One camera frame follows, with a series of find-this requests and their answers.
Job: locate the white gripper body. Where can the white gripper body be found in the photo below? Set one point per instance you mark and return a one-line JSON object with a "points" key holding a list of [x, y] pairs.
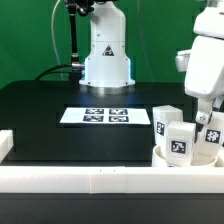
{"points": [[203, 63]]}

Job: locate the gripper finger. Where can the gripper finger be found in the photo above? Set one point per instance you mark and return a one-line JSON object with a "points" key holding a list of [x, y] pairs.
{"points": [[203, 115]]}

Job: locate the white round stool seat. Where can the white round stool seat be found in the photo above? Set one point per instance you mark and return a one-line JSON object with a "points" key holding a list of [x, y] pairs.
{"points": [[159, 161]]}

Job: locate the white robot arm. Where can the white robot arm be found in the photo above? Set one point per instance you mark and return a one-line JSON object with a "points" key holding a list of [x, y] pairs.
{"points": [[108, 67]]}

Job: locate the white marker sheet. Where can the white marker sheet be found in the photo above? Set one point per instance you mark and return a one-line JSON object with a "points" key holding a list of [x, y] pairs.
{"points": [[81, 115]]}

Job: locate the white left fence bar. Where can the white left fence bar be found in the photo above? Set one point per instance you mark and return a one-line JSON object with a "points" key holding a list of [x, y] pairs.
{"points": [[6, 143]]}

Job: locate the white front fence bar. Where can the white front fence bar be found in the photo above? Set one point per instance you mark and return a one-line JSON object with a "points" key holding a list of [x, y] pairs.
{"points": [[96, 180]]}

